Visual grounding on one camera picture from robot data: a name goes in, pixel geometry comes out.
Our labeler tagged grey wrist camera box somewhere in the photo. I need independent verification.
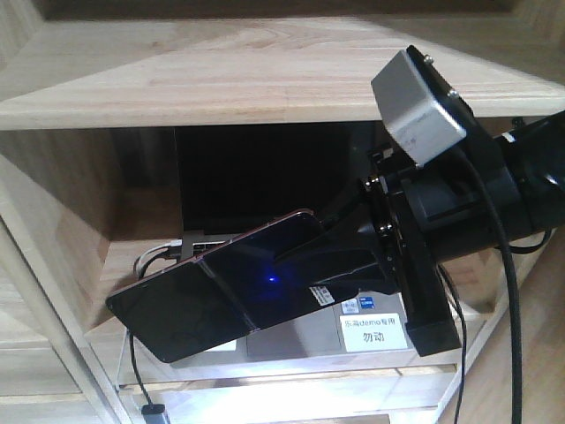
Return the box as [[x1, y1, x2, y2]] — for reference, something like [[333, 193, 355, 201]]
[[371, 49, 467, 166]]

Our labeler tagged grey usb hub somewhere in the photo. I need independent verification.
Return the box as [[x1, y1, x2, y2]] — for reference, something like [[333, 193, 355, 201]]
[[141, 404, 171, 424]]

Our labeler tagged black usb cable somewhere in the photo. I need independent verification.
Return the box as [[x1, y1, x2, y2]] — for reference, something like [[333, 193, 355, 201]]
[[127, 330, 155, 407]]

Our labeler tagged silver laptop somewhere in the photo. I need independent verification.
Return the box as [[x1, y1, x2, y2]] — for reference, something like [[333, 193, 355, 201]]
[[169, 125, 410, 367]]

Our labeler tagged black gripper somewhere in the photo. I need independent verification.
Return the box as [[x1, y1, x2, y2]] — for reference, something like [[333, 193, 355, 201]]
[[275, 149, 521, 356]]

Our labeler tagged white paper label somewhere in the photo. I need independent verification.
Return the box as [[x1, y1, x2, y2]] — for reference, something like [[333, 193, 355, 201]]
[[340, 313, 408, 352]]

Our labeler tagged black foldable phone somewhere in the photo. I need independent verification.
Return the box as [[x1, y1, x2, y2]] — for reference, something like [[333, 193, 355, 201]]
[[106, 210, 359, 363]]

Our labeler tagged wooden shelf unit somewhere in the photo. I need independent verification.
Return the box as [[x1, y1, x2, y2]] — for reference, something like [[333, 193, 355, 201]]
[[1, 1, 564, 423]]

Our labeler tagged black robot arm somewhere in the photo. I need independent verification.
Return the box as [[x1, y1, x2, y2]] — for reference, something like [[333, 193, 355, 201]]
[[276, 113, 564, 356]]

